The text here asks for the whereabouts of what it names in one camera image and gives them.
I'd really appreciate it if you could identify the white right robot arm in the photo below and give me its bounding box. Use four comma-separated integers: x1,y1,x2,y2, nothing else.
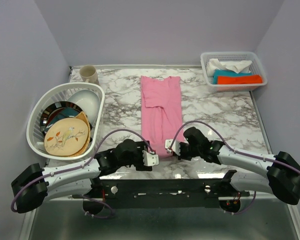
168,127,300,205

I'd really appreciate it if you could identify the pink t shirt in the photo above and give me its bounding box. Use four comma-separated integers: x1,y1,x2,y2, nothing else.
140,76,183,159

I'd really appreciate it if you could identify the aluminium frame rail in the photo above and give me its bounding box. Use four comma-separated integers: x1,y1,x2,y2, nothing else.
20,193,300,240

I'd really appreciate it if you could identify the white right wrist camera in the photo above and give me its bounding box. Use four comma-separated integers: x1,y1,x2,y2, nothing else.
164,139,181,156

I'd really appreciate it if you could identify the orange folded t shirt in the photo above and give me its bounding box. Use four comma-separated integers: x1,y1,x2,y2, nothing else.
217,75,263,85

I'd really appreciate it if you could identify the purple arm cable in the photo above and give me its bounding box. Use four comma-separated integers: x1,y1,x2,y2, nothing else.
167,120,300,216
10,129,156,219

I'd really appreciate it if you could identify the white ceramic bowl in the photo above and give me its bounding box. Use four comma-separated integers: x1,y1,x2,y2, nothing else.
66,89,101,125

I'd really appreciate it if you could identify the beige bird pattern plate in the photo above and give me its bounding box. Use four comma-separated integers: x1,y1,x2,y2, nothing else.
44,118,91,157

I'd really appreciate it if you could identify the white folded t shirt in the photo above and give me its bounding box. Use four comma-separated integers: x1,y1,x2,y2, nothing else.
206,58,253,77

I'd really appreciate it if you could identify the white oval dish basket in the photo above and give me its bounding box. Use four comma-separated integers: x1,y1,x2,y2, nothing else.
26,82,105,161

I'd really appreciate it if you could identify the teal folded t shirt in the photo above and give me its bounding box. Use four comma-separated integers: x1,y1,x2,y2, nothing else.
212,69,252,84

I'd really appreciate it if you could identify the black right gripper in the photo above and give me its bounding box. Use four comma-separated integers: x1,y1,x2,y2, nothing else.
172,141,201,161

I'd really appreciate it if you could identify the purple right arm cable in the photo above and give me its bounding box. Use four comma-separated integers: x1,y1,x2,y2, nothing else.
167,120,300,216

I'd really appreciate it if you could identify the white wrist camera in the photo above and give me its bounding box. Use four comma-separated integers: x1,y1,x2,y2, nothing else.
164,139,181,156
142,150,160,167

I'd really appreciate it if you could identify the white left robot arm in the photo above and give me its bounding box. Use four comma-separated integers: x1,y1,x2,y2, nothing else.
10,139,159,214

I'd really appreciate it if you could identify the tan scalloped dish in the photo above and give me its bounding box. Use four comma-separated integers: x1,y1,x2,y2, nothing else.
74,111,90,125

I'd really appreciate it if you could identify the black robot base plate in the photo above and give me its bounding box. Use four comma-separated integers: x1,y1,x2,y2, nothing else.
85,170,250,209

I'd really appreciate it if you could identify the beige ceramic mug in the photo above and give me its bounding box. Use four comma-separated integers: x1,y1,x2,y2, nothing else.
79,65,100,85

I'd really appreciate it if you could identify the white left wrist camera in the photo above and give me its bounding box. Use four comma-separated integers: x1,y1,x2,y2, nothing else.
142,150,160,167

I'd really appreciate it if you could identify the teal ceramic plate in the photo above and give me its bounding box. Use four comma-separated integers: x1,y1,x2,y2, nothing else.
46,107,81,128

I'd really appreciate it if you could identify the dark striped rim plate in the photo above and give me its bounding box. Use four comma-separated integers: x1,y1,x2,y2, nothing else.
39,101,82,133

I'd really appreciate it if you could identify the white plastic mesh basket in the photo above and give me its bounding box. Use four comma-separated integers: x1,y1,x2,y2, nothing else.
200,51,268,92

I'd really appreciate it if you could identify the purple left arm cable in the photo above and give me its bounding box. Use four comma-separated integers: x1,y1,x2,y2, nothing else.
10,129,156,219

